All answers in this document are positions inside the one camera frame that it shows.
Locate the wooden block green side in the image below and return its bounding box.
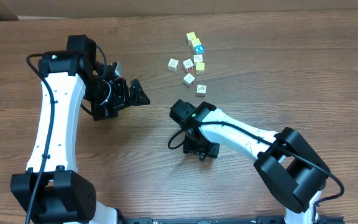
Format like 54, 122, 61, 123
196, 85, 207, 97

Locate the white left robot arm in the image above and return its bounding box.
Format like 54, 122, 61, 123
10, 35, 150, 223

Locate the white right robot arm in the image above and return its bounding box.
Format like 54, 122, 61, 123
170, 100, 329, 223

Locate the wooden block red letter Y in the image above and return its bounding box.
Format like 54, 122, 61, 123
168, 58, 179, 72

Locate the wooden block red letter I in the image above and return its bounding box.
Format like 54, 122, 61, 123
183, 73, 196, 87

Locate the wooden block red letter M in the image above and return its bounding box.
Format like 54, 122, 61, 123
183, 58, 195, 73

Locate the wooden block yellow top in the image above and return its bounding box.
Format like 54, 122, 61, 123
195, 62, 205, 75

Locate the plain wooden picture block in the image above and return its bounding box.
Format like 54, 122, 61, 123
193, 54, 203, 64

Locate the wooden block blue X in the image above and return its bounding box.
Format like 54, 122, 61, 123
191, 38, 205, 54

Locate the far yellow wooden block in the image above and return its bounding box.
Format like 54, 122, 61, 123
186, 32, 196, 45

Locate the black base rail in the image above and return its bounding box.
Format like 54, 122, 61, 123
116, 215, 345, 224

